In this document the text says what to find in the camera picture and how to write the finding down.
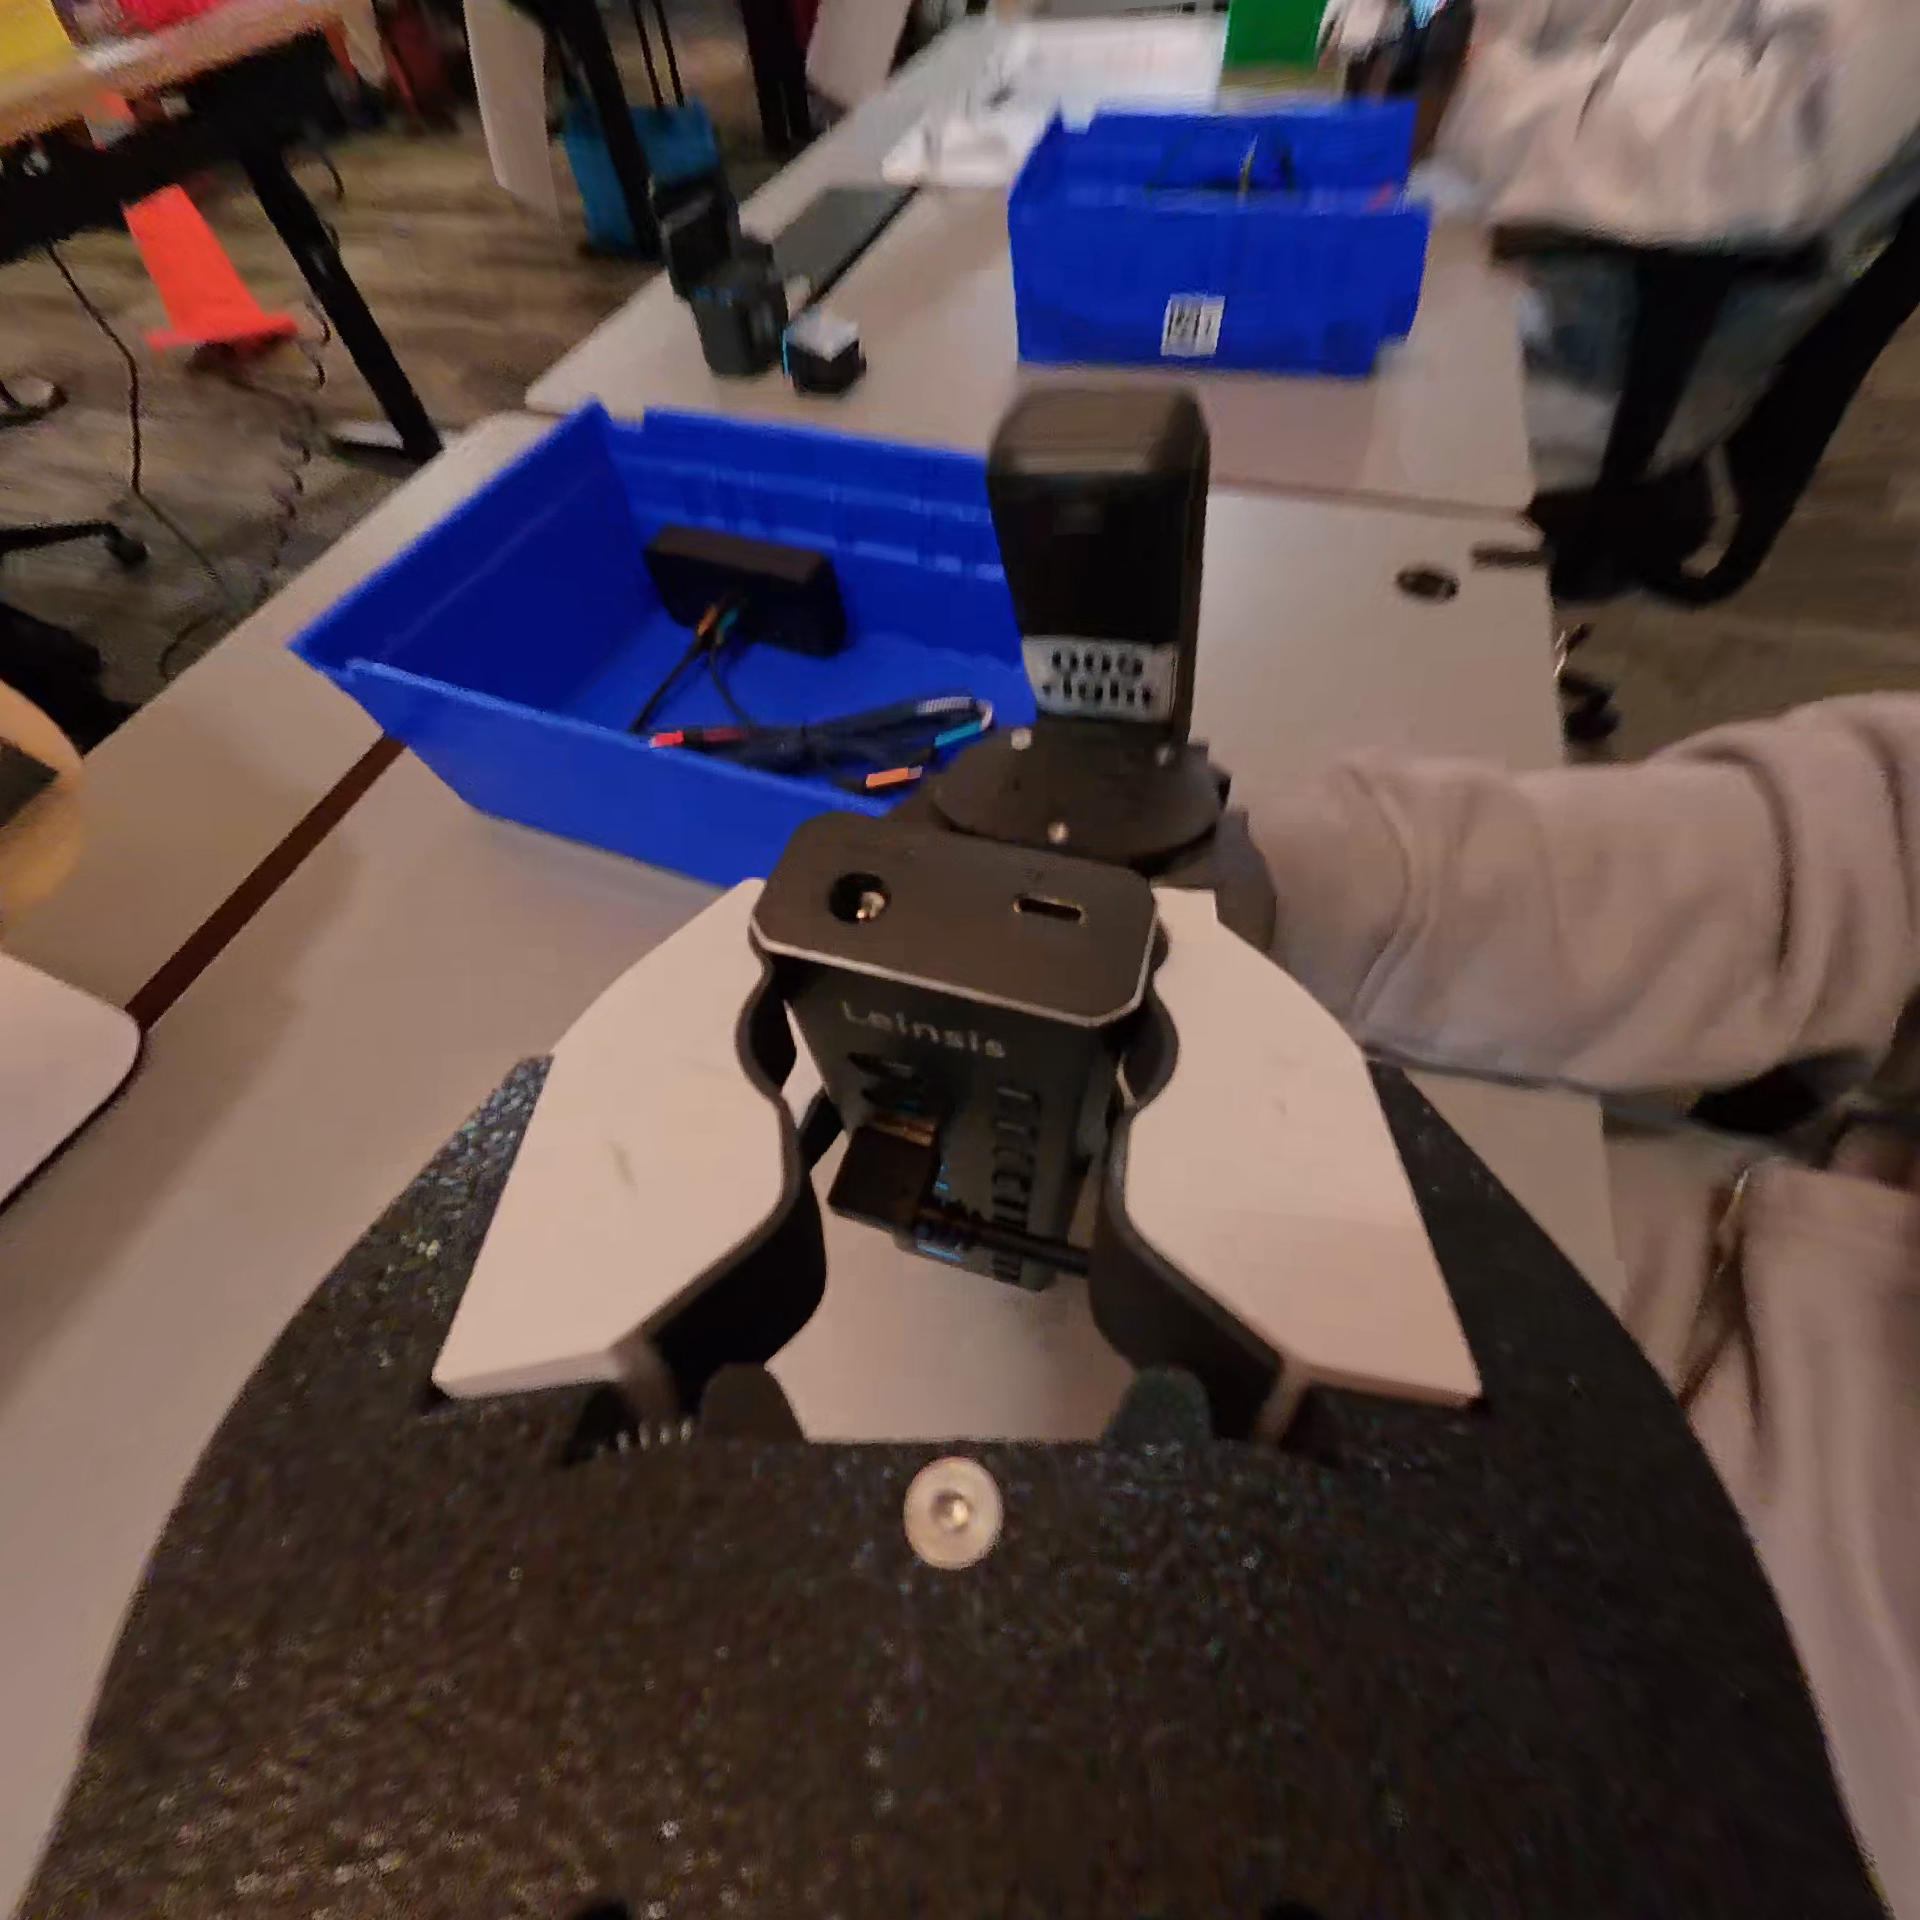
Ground green box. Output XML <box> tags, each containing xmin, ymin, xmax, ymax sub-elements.
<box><xmin>1219</xmin><ymin>0</ymin><xmax>1327</xmax><ymax>80</ymax></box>

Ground wooden table black legs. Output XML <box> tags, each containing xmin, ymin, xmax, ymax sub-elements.
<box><xmin>0</xmin><ymin>0</ymin><xmax>444</xmax><ymax>465</ymax></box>

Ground black office chair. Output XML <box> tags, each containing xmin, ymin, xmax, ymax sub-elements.
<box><xmin>1496</xmin><ymin>180</ymin><xmax>1920</xmax><ymax>613</ymax></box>

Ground flat black tablet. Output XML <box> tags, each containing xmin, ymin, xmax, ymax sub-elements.
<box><xmin>768</xmin><ymin>180</ymin><xmax>911</xmax><ymax>287</ymax></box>

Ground orange traffic cone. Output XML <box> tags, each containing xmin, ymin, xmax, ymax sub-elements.
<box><xmin>121</xmin><ymin>180</ymin><xmax>304</xmax><ymax>356</ymax></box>

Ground black cable small orange plug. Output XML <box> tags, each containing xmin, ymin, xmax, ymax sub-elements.
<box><xmin>645</xmin><ymin>692</ymin><xmax>1001</xmax><ymax>801</ymax></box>

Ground black cable large orange plug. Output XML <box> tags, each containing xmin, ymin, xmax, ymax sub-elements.
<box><xmin>631</xmin><ymin>603</ymin><xmax>754</xmax><ymax>744</ymax></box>

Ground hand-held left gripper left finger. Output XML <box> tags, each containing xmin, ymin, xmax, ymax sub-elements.
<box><xmin>423</xmin><ymin>874</ymin><xmax>833</xmax><ymax>1406</ymax></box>

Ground person's right forearm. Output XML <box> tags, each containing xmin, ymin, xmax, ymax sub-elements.
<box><xmin>1246</xmin><ymin>692</ymin><xmax>1920</xmax><ymax>1097</ymax></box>

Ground blue bag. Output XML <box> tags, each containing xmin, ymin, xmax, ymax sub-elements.
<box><xmin>563</xmin><ymin>97</ymin><xmax>724</xmax><ymax>258</ymax></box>

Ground black wedge-shaped USB hub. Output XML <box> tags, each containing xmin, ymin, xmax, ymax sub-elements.
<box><xmin>645</xmin><ymin>527</ymin><xmax>844</xmax><ymax>665</ymax></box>

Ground small black white box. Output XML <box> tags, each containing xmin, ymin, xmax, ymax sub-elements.
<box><xmin>786</xmin><ymin>306</ymin><xmax>868</xmax><ymax>400</ymax></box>

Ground white desk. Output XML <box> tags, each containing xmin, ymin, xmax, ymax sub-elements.
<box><xmin>0</xmin><ymin>712</ymin><xmax>407</xmax><ymax>1037</ymax></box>
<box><xmin>525</xmin><ymin>16</ymin><xmax>1538</xmax><ymax>515</ymax></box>
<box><xmin>0</xmin><ymin>409</ymin><xmax>1635</xmax><ymax>1920</ymax></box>

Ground blue plastic bin white label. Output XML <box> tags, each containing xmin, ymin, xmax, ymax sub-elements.
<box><xmin>1003</xmin><ymin>97</ymin><xmax>1431</xmax><ymax>370</ymax></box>

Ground white papers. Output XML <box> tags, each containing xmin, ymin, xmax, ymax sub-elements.
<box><xmin>886</xmin><ymin>92</ymin><xmax>1052</xmax><ymax>188</ymax></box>

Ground black camera device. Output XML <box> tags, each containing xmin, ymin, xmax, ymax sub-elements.
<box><xmin>665</xmin><ymin>180</ymin><xmax>794</xmax><ymax>370</ymax></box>

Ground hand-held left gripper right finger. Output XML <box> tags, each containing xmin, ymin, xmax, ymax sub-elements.
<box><xmin>1091</xmin><ymin>892</ymin><xmax>1484</xmax><ymax>1449</ymax></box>

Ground black silver-rimmed USB hub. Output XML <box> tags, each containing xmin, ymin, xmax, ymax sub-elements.
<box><xmin>745</xmin><ymin>811</ymin><xmax>1167</xmax><ymax>1299</ymax></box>

